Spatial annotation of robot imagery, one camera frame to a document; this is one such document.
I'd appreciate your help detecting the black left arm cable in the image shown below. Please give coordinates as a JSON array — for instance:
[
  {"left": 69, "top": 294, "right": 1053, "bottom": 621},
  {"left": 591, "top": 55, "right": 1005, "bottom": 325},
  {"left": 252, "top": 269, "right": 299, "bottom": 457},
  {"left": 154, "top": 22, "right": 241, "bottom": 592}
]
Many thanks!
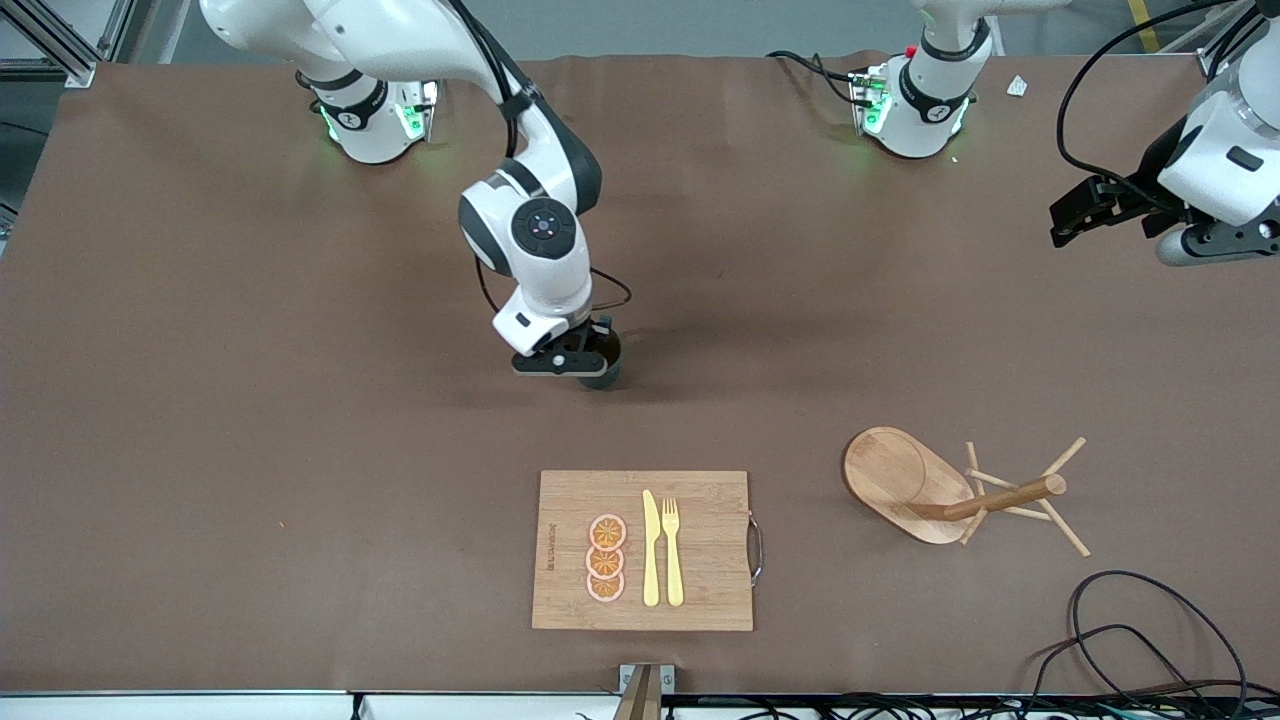
[{"left": 1057, "top": 0, "right": 1256, "bottom": 186}]

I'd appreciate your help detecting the white table edge rail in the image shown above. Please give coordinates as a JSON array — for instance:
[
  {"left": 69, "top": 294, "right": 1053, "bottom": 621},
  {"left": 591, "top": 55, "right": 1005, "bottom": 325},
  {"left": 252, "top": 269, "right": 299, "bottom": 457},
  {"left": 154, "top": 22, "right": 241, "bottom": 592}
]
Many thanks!
[{"left": 0, "top": 690, "right": 621, "bottom": 720}]

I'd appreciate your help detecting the wooden mug tree stand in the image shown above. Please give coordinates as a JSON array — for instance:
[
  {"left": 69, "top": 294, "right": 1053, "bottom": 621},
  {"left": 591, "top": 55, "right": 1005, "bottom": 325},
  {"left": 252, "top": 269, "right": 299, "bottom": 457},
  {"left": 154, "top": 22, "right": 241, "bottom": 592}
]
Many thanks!
[{"left": 843, "top": 427, "right": 1091, "bottom": 558}]

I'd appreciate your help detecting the black cable loop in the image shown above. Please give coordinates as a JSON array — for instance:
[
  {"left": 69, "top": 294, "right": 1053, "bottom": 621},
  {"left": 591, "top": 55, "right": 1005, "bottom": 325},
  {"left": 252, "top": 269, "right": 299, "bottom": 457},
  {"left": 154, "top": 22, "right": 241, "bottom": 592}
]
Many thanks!
[
  {"left": 1068, "top": 570, "right": 1251, "bottom": 720},
  {"left": 1028, "top": 624, "right": 1206, "bottom": 720}
]

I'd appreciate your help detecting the metal bracket with wooden bar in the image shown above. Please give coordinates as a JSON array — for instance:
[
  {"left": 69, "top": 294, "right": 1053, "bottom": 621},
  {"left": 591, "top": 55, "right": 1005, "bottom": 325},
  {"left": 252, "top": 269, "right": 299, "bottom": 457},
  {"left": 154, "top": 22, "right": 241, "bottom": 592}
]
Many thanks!
[{"left": 615, "top": 663, "right": 676, "bottom": 720}]

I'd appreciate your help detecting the aluminium frame profile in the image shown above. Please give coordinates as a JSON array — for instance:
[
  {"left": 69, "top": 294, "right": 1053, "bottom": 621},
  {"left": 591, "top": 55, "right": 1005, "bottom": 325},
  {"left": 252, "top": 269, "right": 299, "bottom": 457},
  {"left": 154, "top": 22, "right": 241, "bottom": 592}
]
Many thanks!
[
  {"left": 1188, "top": 0, "right": 1280, "bottom": 59},
  {"left": 0, "top": 0, "right": 101, "bottom": 89}
]

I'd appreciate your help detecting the brown table cover mat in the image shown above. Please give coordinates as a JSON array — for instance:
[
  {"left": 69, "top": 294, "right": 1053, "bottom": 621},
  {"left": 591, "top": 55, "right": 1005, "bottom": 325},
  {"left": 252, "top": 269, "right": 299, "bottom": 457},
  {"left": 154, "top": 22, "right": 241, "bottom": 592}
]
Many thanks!
[{"left": 0, "top": 52, "right": 1280, "bottom": 698}]

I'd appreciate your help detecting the yellow plastic fork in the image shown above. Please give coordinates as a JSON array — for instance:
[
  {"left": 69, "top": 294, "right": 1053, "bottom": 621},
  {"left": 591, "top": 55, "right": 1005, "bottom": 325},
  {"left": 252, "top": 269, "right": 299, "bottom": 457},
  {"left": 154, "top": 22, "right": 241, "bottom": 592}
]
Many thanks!
[{"left": 661, "top": 497, "right": 685, "bottom": 608}]

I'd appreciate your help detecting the black left base cable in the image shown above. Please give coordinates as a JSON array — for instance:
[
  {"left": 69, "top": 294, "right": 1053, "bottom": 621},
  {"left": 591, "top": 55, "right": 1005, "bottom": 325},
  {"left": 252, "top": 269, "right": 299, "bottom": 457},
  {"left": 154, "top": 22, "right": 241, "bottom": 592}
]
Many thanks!
[{"left": 768, "top": 50, "right": 863, "bottom": 107}]

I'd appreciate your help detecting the yellow plastic knife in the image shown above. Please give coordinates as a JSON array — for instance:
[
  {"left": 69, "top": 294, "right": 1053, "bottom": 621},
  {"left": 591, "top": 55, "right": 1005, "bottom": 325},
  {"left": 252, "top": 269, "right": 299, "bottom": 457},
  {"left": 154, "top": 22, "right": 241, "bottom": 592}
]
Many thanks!
[{"left": 642, "top": 489, "right": 662, "bottom": 608}]

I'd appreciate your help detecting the bamboo cutting board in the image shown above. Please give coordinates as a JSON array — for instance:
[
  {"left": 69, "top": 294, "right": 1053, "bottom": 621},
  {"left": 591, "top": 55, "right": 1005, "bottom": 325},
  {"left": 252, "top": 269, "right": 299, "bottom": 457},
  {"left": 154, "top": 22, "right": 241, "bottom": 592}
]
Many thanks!
[{"left": 531, "top": 470, "right": 754, "bottom": 632}]

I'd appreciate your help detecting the teal cup with yellow inside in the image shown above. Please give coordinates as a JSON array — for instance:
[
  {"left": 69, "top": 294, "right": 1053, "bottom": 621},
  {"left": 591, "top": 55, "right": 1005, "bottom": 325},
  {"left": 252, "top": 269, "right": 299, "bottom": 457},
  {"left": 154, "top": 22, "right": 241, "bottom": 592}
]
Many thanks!
[{"left": 577, "top": 330, "right": 623, "bottom": 391}]

